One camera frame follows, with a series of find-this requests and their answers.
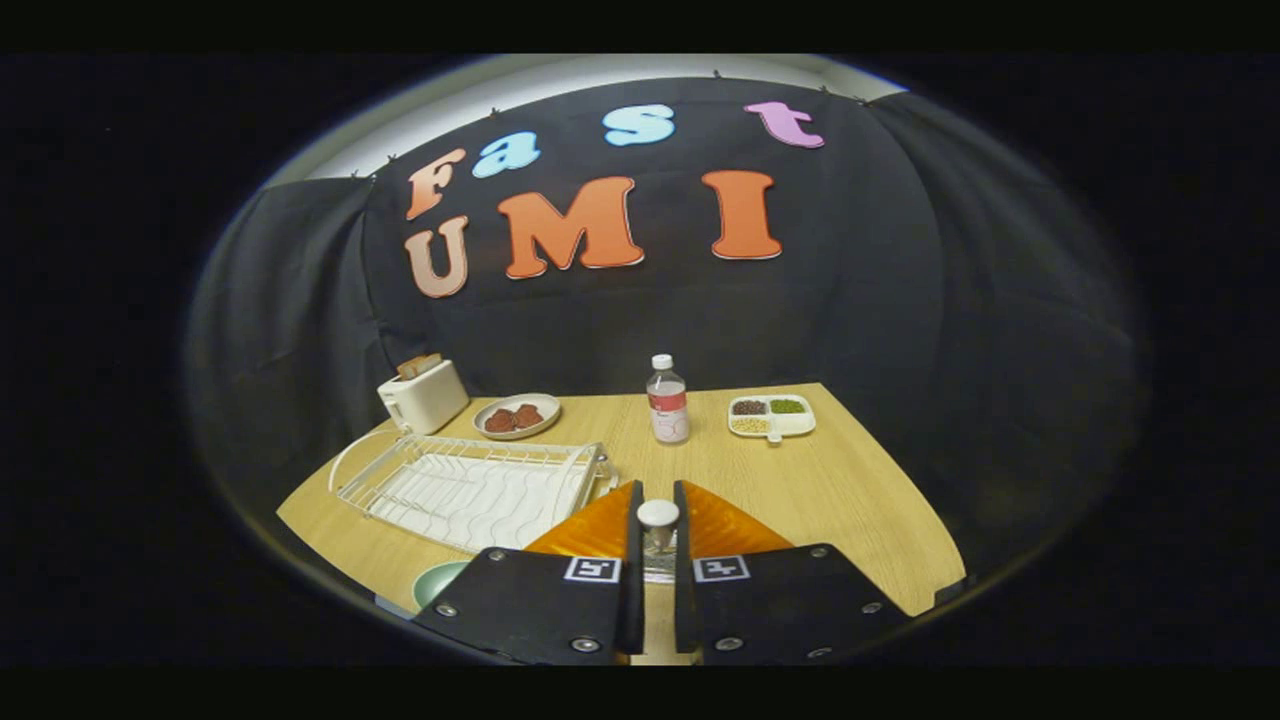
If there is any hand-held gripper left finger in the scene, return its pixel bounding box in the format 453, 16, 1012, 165
412, 480, 646, 666

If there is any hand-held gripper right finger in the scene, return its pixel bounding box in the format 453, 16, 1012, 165
673, 480, 911, 666

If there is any green plate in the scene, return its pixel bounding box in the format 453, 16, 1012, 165
413, 560, 471, 611

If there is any white wire dish rack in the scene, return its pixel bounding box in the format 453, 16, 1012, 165
328, 430, 619, 554

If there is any white handled spoon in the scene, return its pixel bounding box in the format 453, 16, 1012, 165
637, 499, 682, 546

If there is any white divided dish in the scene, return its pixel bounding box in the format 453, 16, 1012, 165
727, 393, 817, 444

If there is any white round serving plate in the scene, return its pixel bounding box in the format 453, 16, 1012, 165
473, 393, 562, 441

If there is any white toaster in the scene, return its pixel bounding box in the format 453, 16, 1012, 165
377, 353, 470, 435

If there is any clear bottle red label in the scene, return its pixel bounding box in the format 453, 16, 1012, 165
646, 354, 691, 445

